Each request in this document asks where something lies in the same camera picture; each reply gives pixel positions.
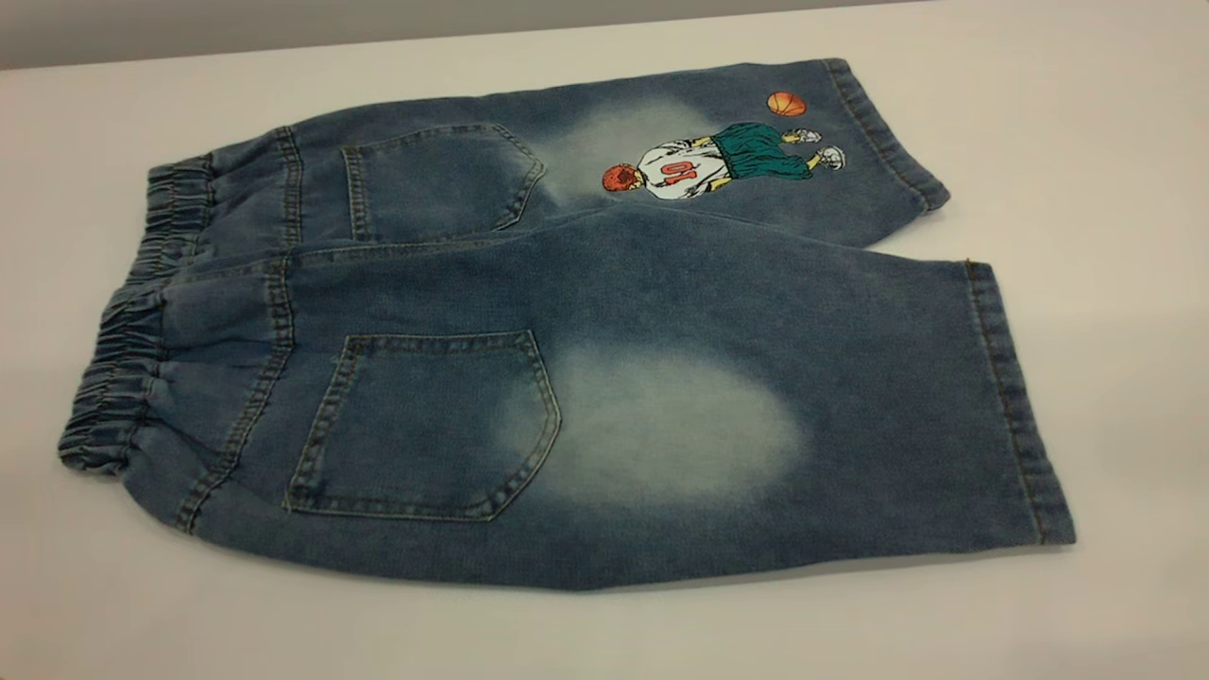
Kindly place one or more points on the blue denim shorts basketball print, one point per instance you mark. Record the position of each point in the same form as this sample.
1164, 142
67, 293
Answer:
661, 312

